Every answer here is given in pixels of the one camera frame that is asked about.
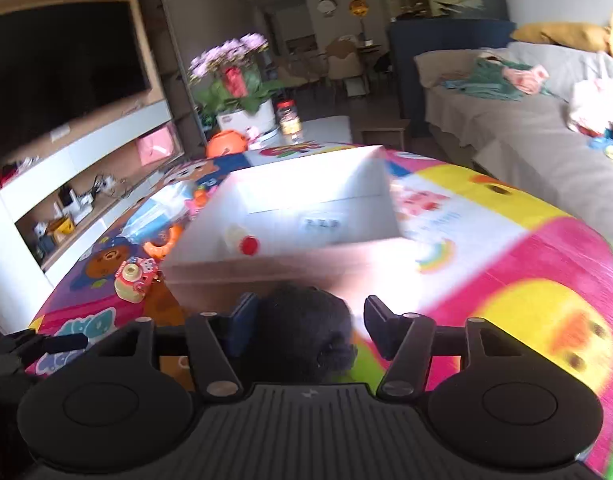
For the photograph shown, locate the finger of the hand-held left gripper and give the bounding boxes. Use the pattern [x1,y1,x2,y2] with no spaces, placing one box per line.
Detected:
[40,334,90,356]

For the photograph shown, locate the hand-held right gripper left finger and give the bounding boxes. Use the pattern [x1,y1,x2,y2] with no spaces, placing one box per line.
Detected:
[89,292,261,403]

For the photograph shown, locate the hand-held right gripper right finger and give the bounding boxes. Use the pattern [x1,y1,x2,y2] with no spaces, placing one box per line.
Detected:
[363,295,519,403]

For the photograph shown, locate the black knit hat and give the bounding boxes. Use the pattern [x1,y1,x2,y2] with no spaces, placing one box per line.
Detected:
[256,285,359,386]

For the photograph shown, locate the pale pink cardboard box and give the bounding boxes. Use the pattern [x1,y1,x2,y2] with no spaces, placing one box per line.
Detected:
[159,145,422,322]

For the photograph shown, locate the small bottle with red cap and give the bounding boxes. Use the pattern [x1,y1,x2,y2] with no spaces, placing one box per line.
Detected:
[225,224,261,257]

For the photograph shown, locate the small yellow box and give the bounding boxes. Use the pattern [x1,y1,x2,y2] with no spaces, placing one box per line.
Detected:
[45,217,77,246]

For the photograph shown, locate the small red orange toy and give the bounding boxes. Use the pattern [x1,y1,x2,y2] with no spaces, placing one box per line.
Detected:
[185,185,218,217]

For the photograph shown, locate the blue plastic bag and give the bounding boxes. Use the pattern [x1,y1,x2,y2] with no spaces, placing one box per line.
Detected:
[121,180,202,242]

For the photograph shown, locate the colourful cartoon play mat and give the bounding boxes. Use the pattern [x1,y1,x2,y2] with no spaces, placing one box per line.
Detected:
[26,142,613,480]

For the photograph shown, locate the orange pumpkin bucket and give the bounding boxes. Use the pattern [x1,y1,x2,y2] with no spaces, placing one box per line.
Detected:
[206,130,250,159]

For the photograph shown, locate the small wooden stool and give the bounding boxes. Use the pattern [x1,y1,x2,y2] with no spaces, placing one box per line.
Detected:
[361,120,412,152]

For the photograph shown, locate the wooden white television cabinet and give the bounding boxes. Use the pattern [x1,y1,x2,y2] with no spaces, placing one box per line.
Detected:
[0,0,188,333]

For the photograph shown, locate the pink paper bag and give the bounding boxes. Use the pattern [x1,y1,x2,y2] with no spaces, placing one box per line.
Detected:
[136,127,176,166]

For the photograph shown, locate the clear jar with red lid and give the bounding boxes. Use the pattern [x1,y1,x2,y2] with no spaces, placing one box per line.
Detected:
[275,100,305,146]

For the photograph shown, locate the pink flowering potted plant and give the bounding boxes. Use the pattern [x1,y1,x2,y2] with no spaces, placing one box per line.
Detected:
[189,34,287,136]

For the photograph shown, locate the grey sofa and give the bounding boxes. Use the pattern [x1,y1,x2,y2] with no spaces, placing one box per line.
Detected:
[413,40,613,273]

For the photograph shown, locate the dark blue partition cabinet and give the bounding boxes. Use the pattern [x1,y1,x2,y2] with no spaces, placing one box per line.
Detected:
[389,20,517,137]

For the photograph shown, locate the beige dining chair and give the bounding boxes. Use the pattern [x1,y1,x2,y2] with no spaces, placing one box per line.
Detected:
[326,40,370,97]

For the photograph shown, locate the green clothes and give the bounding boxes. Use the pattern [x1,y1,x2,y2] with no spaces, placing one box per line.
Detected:
[446,57,553,102]

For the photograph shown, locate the black television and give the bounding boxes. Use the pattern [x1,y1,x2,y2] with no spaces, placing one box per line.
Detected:
[0,0,152,162]

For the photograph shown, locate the small blue toy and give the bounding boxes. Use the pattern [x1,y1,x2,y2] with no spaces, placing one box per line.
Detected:
[589,130,613,161]

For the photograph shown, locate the white pink cloth bundle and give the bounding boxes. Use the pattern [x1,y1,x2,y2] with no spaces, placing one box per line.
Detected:
[566,77,613,139]

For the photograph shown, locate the glass fish tank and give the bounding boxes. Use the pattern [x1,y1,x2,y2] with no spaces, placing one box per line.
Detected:
[381,0,509,23]

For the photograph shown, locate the yellow pillow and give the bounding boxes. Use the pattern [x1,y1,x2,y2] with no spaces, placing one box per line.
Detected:
[510,22,612,54]

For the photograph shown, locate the yellow pink toy camera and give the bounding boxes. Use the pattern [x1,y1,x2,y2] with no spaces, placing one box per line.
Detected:
[114,256,162,305]

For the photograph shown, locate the tangle of cables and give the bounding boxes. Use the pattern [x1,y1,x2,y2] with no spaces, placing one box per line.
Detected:
[84,172,133,202]

